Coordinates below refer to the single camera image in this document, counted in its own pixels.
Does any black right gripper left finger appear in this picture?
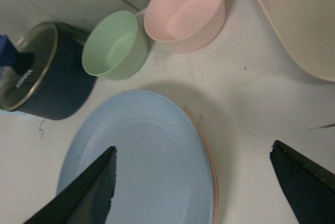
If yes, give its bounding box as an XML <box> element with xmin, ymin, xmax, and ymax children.
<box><xmin>25</xmin><ymin>147</ymin><xmax>117</xmax><ymax>223</ymax></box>

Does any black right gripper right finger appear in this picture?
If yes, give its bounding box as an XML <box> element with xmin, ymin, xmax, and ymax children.
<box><xmin>270</xmin><ymin>140</ymin><xmax>334</xmax><ymax>223</ymax></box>

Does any blue plate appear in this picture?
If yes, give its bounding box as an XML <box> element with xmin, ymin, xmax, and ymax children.
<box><xmin>57</xmin><ymin>90</ymin><xmax>214</xmax><ymax>223</ymax></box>

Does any pink plate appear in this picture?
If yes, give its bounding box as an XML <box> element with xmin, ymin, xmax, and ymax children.
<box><xmin>183</xmin><ymin>108</ymin><xmax>219</xmax><ymax>224</ymax></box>

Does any dark blue saucepan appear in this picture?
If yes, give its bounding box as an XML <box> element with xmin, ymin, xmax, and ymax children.
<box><xmin>1</xmin><ymin>21</ymin><xmax>96</xmax><ymax>120</ymax></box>

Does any green bowl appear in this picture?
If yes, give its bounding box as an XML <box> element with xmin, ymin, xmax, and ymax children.
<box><xmin>82</xmin><ymin>10</ymin><xmax>148</xmax><ymax>80</ymax></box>

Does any glass pot lid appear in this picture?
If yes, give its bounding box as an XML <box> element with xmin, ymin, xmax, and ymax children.
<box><xmin>1</xmin><ymin>22</ymin><xmax>59</xmax><ymax>111</ymax></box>

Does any cream toaster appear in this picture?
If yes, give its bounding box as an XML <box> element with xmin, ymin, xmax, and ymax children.
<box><xmin>258</xmin><ymin>0</ymin><xmax>334</xmax><ymax>82</ymax></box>

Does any pink bowl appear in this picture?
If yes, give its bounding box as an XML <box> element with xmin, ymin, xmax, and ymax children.
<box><xmin>144</xmin><ymin>0</ymin><xmax>226</xmax><ymax>52</ymax></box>

